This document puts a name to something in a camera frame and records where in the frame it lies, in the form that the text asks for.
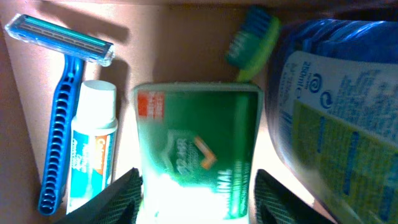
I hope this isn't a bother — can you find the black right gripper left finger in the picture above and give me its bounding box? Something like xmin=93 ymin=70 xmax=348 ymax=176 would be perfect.
xmin=55 ymin=168 xmax=142 ymax=224

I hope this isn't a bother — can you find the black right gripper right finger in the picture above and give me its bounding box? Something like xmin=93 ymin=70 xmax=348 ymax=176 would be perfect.
xmin=254 ymin=169 xmax=332 ymax=224

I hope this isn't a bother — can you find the white teal toothpaste tube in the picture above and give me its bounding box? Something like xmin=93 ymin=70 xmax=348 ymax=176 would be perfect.
xmin=67 ymin=80 xmax=118 ymax=213

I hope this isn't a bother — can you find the green soap bar pack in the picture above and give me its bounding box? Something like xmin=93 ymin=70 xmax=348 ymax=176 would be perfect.
xmin=131 ymin=83 xmax=264 ymax=224

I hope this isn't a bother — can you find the clear pump bottle blue liquid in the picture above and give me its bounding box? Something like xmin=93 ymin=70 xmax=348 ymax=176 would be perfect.
xmin=266 ymin=19 xmax=397 ymax=223

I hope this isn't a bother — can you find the green white toothbrush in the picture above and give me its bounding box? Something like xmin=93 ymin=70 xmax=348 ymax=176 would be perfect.
xmin=226 ymin=6 xmax=281 ymax=82

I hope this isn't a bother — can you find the blue disposable razor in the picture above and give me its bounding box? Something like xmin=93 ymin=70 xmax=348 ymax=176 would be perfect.
xmin=5 ymin=14 xmax=115 ymax=216

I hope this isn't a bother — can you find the white box with pink interior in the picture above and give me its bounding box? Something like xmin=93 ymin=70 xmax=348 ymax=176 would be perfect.
xmin=1 ymin=1 xmax=397 ymax=223

